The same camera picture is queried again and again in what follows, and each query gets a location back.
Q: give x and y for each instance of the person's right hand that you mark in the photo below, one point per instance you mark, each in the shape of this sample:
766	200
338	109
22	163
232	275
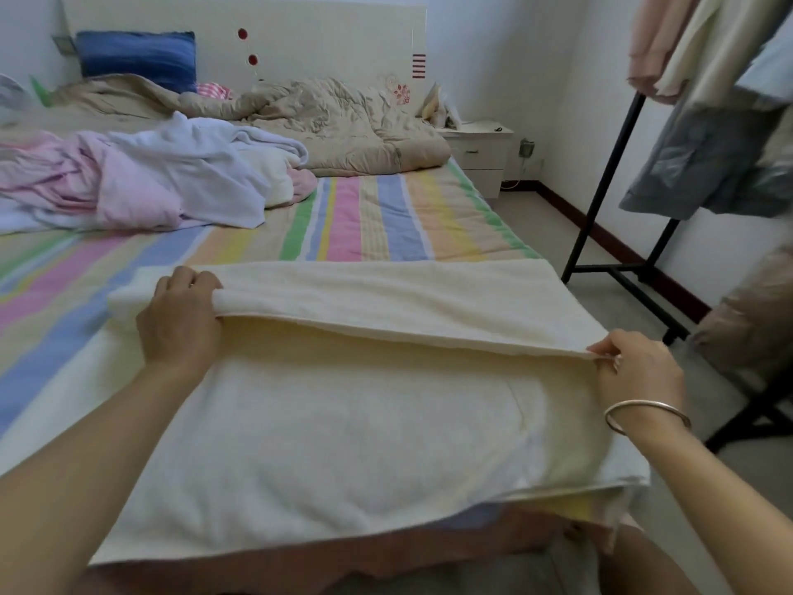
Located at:
638	372

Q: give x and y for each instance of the person's left hand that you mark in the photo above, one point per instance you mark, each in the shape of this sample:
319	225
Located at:
180	322

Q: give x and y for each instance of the cream fleece blanket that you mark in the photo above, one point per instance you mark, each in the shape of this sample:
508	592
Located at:
275	179

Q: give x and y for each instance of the cream white towel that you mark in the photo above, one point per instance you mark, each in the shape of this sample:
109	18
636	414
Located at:
347	427

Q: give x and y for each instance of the person's left forearm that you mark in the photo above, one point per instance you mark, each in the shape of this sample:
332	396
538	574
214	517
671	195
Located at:
74	489

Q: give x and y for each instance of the person's right forearm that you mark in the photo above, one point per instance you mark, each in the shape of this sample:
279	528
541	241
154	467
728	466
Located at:
719	514

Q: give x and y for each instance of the dark brown baseboard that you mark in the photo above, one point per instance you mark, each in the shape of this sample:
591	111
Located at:
582	223

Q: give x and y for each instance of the black clothes rack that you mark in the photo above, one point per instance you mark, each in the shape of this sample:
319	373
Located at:
604	186

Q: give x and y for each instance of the grey hanging garment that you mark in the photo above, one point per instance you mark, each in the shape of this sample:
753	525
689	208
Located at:
694	161

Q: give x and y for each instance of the striped pastel bed sheet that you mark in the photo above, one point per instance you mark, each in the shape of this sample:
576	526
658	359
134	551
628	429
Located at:
372	217

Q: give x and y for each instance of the pink patterned pillow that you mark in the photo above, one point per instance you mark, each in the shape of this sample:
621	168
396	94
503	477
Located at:
213	90

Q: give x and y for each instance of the beige quilt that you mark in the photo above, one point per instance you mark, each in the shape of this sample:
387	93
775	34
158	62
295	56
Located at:
347	130

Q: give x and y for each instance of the white nightstand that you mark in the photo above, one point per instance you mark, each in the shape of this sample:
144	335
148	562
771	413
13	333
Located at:
483	155

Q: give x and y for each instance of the blue pillow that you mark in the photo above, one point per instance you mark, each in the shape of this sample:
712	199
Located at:
136	58

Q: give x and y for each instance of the green bottle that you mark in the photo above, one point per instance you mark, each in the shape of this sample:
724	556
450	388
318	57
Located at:
41	90

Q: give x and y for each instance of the small white desk fan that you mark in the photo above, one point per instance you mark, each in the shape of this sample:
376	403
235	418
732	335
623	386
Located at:
12	93

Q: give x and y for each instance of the white headboard with red dots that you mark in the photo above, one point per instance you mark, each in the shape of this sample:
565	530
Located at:
322	37

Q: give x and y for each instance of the light blue hanging garment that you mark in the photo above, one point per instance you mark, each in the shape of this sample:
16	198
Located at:
771	68

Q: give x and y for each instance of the cream plush toy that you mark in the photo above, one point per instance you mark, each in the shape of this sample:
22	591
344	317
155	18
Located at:
436	108

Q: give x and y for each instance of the pink hanging garment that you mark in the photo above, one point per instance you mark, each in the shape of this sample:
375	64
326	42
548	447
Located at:
657	37

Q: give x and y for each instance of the cream hanging garment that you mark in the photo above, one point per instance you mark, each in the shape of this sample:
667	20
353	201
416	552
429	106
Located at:
713	43

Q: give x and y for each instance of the black wall plug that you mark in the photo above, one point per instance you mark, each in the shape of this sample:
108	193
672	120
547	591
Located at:
527	148

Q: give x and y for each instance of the wall switch plate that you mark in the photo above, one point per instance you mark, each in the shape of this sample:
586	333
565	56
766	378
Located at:
65	46

